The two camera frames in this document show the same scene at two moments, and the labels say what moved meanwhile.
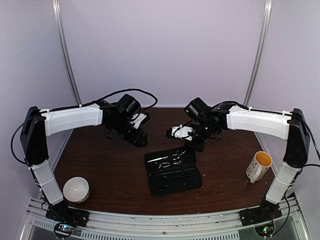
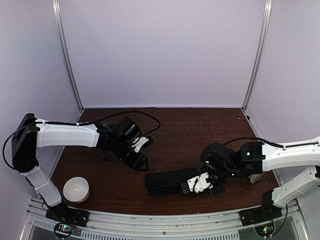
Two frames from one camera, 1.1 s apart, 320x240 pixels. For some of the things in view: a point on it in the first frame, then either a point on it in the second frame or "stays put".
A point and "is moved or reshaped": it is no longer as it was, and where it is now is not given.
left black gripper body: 122,128 → 128,159
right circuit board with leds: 265,230 stays put
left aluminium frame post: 57,8 stays put
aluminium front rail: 104,225 stays put
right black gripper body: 204,132 → 216,192
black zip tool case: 172,171 is moved or reshaped
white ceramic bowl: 76,189 stays put
